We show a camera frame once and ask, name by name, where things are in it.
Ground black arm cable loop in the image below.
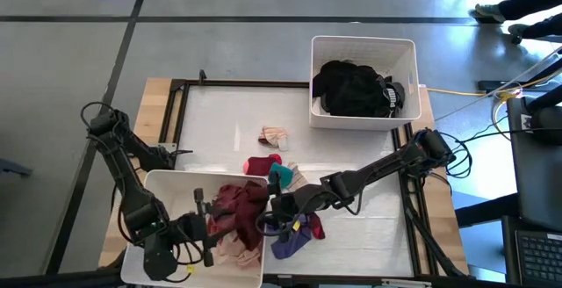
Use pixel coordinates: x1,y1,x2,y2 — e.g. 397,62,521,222
80,100,116,126

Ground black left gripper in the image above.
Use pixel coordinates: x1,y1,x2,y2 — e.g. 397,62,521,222
174,187,234,268

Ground white cable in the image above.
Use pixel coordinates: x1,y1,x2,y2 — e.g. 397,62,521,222
433,45,562,121

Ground purple garment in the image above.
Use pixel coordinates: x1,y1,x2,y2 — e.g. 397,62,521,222
269,224,315,261

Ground peach striped garment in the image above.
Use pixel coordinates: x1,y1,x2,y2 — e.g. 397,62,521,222
257,126,290,152

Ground black garment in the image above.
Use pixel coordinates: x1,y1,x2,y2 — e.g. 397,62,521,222
312,59,352,100
320,61,385,119

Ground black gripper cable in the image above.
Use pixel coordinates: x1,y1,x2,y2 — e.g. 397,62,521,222
256,211,286,237

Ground teal sock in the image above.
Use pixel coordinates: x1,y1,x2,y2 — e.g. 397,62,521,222
268,162,295,191

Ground yellow cable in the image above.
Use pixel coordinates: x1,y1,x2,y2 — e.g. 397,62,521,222
425,70,562,103

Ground black frame crossbar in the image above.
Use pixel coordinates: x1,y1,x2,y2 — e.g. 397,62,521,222
0,270,562,288

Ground maroon garment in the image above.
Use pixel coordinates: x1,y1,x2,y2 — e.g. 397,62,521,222
232,180,270,253

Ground black metal table frame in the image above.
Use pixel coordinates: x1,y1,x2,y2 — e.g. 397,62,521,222
160,77,441,278

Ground person's shoe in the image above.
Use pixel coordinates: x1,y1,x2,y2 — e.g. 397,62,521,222
472,3,507,24
507,23,531,39

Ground black diagonal strut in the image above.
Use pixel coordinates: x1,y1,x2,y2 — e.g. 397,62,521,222
402,177,469,279

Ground grey furniture leg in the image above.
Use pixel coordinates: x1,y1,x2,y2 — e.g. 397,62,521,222
0,157,34,178

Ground black laptop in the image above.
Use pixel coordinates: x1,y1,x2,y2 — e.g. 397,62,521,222
501,214,562,288

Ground white woven plastic bin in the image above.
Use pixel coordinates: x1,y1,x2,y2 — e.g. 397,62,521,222
308,35,422,131
119,169,270,288

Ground black floor stand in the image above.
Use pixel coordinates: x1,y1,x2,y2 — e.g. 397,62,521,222
477,54,562,95

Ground black cable bundle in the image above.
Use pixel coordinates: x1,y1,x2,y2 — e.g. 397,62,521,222
438,130,474,180

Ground pale pink underwear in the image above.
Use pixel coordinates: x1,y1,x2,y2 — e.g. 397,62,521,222
213,229,263,269

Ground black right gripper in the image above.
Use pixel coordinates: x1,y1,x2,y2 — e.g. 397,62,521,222
266,170,306,244

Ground dark red garment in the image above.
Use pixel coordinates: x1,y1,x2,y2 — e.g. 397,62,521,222
207,184,241,237

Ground black Puma underwear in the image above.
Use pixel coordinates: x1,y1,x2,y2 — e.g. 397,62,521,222
375,75,407,118

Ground beige striped sock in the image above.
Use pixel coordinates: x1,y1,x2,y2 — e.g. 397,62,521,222
287,162,309,193

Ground person's leg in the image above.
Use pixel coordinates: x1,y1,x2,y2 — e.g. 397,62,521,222
497,0,562,21
521,13,562,40

